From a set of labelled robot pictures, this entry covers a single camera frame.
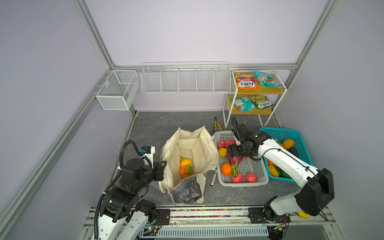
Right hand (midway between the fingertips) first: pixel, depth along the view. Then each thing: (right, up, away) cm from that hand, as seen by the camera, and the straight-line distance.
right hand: (237, 153), depth 82 cm
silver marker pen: (-12, -14, +5) cm, 19 cm away
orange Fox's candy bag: (+7, +42, +5) cm, 42 cm away
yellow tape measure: (+31, -29, -8) cm, 43 cm away
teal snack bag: (+9, +30, +17) cm, 36 cm away
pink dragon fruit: (-1, -5, +3) cm, 6 cm away
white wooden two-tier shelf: (+38, +39, +32) cm, 63 cm away
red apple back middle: (-2, +5, +9) cm, 11 cm away
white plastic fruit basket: (+11, -12, +5) cm, 17 cm away
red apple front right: (+7, -13, -1) cm, 15 cm away
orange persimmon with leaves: (-28, -9, -1) cm, 30 cm away
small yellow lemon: (-7, -1, +9) cm, 11 cm away
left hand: (-36, -2, -15) cm, 39 cm away
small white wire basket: (-74, +39, +16) cm, 85 cm away
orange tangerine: (-6, -9, +3) cm, 11 cm away
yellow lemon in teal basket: (+36, +4, +12) cm, 38 cm away
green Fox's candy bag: (+21, +32, +18) cm, 42 cm away
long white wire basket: (-30, +49, +23) cm, 62 cm away
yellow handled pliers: (-8, +18, +30) cm, 36 cm away
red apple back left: (-7, +3, +14) cm, 16 cm away
